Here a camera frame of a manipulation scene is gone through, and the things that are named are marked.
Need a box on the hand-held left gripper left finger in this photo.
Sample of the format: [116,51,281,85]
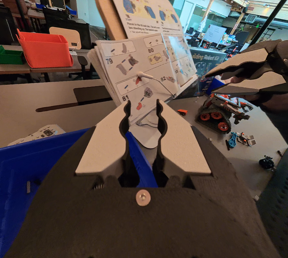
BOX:
[75,100,132,178]

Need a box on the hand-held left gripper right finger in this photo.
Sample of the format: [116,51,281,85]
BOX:
[156,99,212,179]

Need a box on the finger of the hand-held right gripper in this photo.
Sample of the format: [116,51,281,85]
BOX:
[211,71,287,97]
[205,47,270,81]

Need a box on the black toy wheel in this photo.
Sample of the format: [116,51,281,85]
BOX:
[259,155,275,170]

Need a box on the instruction booklet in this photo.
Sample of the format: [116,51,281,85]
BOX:
[88,33,198,125]

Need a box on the black pole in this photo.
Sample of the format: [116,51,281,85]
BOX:
[250,0,288,45]

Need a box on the whiteboard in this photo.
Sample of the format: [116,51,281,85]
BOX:
[204,24,227,45]

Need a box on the blue robot kit box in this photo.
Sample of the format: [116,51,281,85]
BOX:
[178,47,228,99]

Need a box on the tracked toy robot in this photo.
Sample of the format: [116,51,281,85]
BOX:
[195,94,254,135]

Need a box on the blue plastic tool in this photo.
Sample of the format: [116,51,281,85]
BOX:
[228,132,238,148]

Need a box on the white block with orange pins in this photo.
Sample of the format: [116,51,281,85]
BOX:
[237,132,257,147]

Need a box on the light grey control unit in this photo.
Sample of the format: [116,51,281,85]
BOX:
[8,125,66,146]

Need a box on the black perforated panel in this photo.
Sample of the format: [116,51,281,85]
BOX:
[256,148,288,258]

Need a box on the orange bin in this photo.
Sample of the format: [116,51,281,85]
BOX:
[16,29,74,69]

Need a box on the pale wooden panel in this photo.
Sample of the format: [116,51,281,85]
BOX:
[49,27,82,49]

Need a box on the green bin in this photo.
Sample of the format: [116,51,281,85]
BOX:
[0,45,24,65]

